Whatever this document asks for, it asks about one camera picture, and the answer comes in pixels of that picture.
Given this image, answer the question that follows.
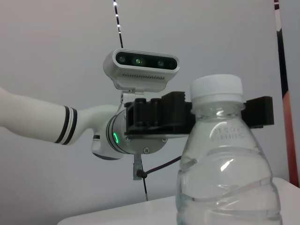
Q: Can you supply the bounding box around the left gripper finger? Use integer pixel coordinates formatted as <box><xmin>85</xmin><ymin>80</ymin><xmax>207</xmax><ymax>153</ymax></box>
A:
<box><xmin>242</xmin><ymin>96</ymin><xmax>275</xmax><ymax>129</ymax></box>

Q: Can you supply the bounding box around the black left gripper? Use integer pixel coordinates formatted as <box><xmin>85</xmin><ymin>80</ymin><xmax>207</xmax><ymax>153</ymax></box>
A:
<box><xmin>124</xmin><ymin>90</ymin><xmax>195</xmax><ymax>139</ymax></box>

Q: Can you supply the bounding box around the clear green-label water bottle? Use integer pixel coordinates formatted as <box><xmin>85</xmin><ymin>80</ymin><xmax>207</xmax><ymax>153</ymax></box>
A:
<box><xmin>175</xmin><ymin>74</ymin><xmax>283</xmax><ymax>225</ymax></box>

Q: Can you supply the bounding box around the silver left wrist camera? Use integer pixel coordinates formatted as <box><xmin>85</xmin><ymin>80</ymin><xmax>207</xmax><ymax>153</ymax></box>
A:
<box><xmin>103</xmin><ymin>48</ymin><xmax>180</xmax><ymax>111</ymax></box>

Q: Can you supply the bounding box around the black and red post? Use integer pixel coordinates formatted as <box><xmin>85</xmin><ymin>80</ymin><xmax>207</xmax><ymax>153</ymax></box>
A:
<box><xmin>273</xmin><ymin>0</ymin><xmax>300</xmax><ymax>188</ymax></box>

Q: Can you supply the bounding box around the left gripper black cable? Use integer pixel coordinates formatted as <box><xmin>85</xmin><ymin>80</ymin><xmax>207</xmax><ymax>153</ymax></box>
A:
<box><xmin>132</xmin><ymin>153</ymin><xmax>182</xmax><ymax>181</ymax></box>

